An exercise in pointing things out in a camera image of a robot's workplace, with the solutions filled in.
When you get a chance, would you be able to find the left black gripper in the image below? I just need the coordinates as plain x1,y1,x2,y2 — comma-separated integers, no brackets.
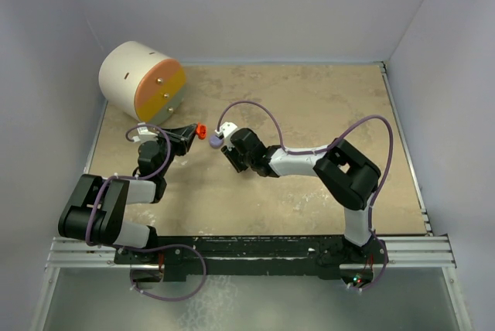
153,125,196,177

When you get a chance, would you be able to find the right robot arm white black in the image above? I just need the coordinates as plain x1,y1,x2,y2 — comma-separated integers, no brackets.
215,122,381,262

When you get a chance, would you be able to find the purple earbud charging case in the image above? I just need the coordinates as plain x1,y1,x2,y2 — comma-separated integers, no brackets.
209,135,224,149

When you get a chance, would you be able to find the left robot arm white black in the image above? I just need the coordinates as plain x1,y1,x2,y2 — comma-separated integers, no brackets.
57,123,207,263

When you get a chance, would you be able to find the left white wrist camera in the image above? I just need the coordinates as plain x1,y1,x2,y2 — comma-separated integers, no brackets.
130,123,157,143

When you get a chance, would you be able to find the round white drawer cabinet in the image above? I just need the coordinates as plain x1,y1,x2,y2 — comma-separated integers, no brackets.
98,41,186,125

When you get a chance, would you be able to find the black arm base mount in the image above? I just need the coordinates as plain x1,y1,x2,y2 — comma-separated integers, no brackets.
114,234,388,286

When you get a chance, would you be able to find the orange earbud charging case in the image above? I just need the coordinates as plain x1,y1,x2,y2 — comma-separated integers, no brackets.
196,123,207,140

